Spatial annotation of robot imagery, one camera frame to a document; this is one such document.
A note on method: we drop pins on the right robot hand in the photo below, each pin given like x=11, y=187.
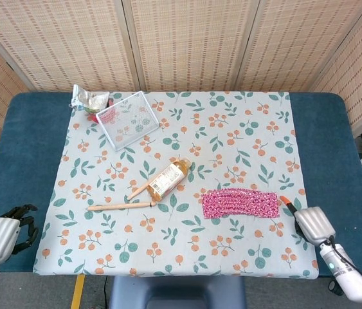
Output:
x=314, y=225

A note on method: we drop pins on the spread of red playing cards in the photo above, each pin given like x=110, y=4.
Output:
x=241, y=203

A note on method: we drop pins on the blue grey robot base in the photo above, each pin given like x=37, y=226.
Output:
x=177, y=293

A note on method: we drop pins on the black caster wheel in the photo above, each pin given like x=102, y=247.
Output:
x=334, y=287

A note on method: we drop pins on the teal table cover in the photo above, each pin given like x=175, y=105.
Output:
x=23, y=154

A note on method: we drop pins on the long wooden stick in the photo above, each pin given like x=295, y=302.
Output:
x=116, y=206

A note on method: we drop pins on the floral print tablecloth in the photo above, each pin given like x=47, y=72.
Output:
x=180, y=238

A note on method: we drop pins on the short wooden stick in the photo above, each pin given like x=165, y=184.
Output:
x=138, y=191

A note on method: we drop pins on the amber liquid plastic bottle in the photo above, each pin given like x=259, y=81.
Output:
x=166, y=178

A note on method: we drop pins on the crumpled silver foil bag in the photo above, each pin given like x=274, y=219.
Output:
x=87, y=98

